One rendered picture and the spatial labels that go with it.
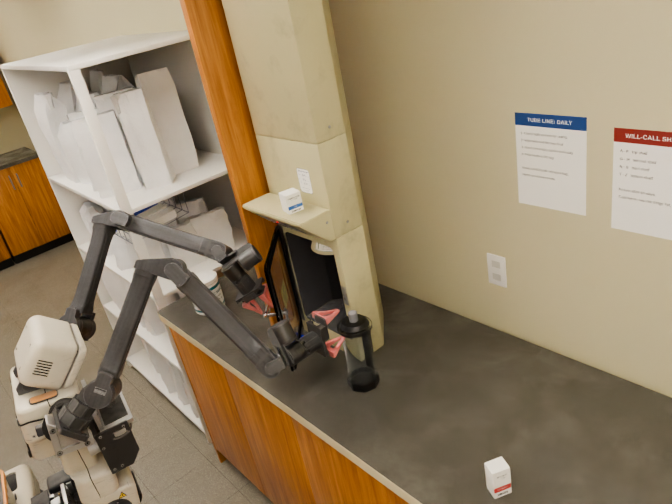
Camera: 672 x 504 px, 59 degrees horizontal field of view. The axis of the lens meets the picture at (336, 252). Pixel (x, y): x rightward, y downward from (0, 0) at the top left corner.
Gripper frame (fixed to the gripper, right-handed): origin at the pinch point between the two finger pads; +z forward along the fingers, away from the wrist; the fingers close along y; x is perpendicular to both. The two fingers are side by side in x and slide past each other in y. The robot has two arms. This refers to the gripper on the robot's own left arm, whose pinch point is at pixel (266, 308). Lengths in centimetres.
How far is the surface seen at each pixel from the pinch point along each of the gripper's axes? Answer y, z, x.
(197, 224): 53, -12, -104
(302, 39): -59, -61, -2
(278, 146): -33, -39, -15
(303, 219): -30.9, -20.8, 4.8
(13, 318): 306, -1, -233
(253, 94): -35, -55, -20
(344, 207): -40.9, -14.4, -3.4
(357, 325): -27.2, 13.2, 14.9
